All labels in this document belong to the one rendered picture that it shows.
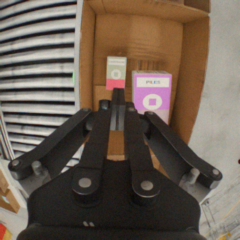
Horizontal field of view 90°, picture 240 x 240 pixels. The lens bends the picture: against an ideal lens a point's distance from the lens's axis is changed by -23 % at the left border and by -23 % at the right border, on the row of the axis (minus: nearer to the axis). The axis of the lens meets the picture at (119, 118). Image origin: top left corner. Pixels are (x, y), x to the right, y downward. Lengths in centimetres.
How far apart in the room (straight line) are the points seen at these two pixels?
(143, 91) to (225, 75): 144
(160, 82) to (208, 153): 178
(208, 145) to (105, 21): 185
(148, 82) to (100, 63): 17
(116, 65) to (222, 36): 145
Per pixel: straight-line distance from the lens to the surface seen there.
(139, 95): 45
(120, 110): 16
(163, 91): 46
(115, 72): 45
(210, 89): 170
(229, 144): 229
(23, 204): 160
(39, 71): 73
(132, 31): 50
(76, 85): 52
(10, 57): 82
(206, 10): 42
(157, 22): 52
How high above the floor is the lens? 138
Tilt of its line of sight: 65 degrees down
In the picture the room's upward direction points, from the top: 179 degrees clockwise
